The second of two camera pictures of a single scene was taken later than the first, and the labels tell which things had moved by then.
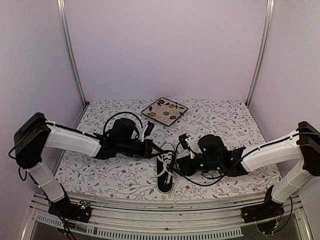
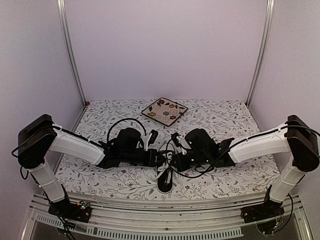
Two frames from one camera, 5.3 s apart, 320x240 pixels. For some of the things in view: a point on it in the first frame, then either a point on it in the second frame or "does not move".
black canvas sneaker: [165, 172] does not move
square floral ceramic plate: [165, 111] does not move
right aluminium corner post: [262, 53] does not move
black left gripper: [147, 151] -> [151, 159]
